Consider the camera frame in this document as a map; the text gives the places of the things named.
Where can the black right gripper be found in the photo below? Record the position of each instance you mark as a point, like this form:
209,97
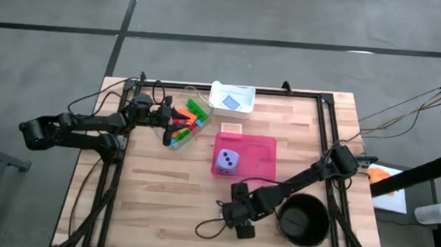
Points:
241,212

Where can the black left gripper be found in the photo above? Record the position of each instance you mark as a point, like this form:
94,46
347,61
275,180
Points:
167,120

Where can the red two-stud toy block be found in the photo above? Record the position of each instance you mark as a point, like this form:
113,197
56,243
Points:
191,127

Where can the short green toy block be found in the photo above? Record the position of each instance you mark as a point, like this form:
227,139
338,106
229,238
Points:
184,135

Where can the blue toy block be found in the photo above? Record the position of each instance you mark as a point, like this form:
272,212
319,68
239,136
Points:
199,123
174,143

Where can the long green toy block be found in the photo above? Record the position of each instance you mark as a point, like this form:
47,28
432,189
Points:
198,110

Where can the clear plastic bin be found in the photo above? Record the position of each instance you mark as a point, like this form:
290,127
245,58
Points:
189,94

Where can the white plastic bin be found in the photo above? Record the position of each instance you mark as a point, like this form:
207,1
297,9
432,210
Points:
216,100

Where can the purple foam die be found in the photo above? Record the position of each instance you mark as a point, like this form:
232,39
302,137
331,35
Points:
226,162

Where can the blue-backed playing card deck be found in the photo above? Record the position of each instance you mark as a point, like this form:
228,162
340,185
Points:
231,103

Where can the pink translucent plastic bin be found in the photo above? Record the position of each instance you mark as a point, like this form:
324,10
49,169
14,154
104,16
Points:
257,157

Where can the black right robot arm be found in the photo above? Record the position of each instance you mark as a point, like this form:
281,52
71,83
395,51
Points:
298,179

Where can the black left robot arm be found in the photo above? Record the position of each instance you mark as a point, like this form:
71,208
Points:
88,124

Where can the black bucket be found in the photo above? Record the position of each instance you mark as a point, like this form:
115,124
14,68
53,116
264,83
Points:
303,220

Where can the orange object on paper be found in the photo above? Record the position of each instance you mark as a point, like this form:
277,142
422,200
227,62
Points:
379,175

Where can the white paper sheet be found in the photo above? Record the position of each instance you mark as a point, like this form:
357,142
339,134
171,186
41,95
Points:
394,202

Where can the black equipment stand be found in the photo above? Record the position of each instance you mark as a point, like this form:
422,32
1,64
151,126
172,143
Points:
415,174

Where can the white paper roll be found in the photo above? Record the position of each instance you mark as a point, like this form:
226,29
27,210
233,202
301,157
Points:
430,214

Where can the black aluminium table frame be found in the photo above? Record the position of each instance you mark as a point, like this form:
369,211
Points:
327,96

